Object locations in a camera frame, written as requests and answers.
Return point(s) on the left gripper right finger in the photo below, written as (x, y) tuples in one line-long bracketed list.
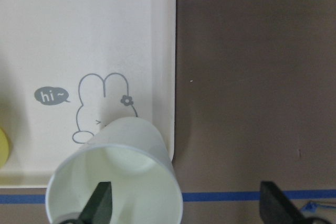
[(275, 207)]

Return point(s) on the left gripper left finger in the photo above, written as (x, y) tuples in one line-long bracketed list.
[(98, 208)]

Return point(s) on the white plastic cup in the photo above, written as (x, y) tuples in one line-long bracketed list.
[(130, 153)]

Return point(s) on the yellow plastic cup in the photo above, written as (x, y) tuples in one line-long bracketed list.
[(6, 147)]

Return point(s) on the cream bunny tray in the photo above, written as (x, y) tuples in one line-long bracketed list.
[(70, 67)]

